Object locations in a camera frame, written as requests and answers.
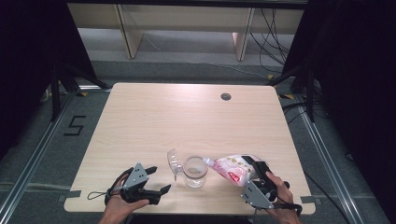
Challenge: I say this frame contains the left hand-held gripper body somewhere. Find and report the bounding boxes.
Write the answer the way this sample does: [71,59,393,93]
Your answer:
[120,162,162,205]

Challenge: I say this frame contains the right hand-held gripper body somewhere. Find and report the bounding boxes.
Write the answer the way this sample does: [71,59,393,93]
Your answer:
[240,174,290,210]

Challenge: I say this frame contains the red and white sugar bag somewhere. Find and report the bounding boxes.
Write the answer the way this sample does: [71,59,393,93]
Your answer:
[203,153,269,188]

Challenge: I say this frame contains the clear glass clip-top jar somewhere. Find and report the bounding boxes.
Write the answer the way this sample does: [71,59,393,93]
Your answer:
[166,148,209,189]

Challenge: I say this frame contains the person's right hand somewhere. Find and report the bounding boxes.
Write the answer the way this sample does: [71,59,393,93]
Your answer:
[264,171,298,218]

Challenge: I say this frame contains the person's left hand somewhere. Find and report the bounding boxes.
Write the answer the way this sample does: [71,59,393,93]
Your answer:
[104,174,150,219]

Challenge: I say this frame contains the grey tape strip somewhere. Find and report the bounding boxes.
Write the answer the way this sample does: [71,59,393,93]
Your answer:
[59,189,82,203]
[300,195,321,204]

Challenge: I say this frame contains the black metal stand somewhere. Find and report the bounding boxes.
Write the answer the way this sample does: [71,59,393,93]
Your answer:
[49,60,111,122]
[267,64,316,123]

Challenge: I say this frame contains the dark curtain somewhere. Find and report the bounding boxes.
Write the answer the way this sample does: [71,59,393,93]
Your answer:
[281,0,396,218]
[0,0,97,157]

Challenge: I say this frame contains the black left wrist strap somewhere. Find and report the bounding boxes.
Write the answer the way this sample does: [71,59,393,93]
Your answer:
[87,167,134,206]

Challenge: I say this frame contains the black wrist strap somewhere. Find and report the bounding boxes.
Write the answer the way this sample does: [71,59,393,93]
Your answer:
[87,167,134,206]
[273,201,304,217]

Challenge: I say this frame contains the black right wrist strap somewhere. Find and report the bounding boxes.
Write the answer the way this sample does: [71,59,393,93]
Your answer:
[273,201,304,217]

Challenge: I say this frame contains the black floor cables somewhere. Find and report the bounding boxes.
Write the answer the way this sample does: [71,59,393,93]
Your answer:
[281,102,328,124]

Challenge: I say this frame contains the aluminium floor rail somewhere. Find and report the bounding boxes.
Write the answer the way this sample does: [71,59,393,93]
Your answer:
[0,90,78,218]
[293,94,358,224]

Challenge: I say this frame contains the black cable bundle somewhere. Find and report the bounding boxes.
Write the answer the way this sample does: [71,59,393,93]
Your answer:
[248,8,292,75]

